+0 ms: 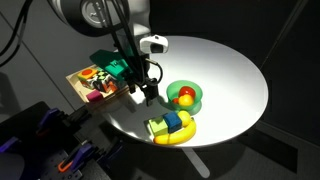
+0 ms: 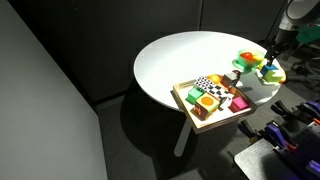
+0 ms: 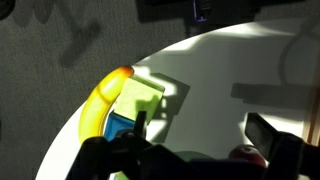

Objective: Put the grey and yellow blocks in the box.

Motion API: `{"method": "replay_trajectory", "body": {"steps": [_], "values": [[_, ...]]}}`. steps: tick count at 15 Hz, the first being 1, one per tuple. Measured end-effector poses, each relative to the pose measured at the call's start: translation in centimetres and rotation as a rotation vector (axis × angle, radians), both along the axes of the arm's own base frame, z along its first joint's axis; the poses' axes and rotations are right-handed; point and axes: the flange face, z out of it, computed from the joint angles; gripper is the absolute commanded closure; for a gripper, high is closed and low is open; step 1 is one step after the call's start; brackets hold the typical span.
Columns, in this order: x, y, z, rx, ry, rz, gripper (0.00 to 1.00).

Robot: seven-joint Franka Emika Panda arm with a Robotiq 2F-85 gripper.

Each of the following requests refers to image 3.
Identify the blue block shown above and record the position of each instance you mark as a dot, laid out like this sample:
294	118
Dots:
116	126

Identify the yellow green block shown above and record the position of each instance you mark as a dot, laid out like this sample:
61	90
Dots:
140	96

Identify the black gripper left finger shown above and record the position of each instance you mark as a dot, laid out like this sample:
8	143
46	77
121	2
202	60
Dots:
140	123

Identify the yellow toy banana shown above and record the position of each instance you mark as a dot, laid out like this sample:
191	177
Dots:
96	110

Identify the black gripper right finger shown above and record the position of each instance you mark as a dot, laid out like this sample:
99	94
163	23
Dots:
261	135

